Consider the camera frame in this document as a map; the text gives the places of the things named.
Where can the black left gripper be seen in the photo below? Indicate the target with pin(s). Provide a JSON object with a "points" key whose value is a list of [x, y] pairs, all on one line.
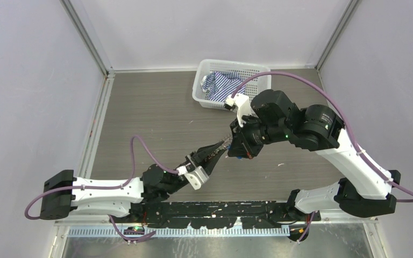
{"points": [[198, 157]]}

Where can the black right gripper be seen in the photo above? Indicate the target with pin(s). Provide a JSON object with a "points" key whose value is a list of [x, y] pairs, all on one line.
{"points": [[240, 145]]}

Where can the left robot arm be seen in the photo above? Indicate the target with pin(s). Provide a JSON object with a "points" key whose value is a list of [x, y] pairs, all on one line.
{"points": [[66, 194]]}

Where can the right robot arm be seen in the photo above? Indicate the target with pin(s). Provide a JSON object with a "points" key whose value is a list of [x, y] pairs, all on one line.
{"points": [[364, 190]]}

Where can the blue striped shirt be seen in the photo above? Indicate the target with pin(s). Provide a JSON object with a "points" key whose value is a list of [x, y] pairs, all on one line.
{"points": [[217, 85]]}

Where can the white plastic basket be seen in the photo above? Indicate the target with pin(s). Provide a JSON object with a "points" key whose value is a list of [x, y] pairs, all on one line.
{"points": [[245, 70]]}

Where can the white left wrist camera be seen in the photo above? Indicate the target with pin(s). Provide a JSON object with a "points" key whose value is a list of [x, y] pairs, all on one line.
{"points": [[195, 175]]}

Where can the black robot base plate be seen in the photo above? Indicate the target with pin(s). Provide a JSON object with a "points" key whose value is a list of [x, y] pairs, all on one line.
{"points": [[213, 215]]}

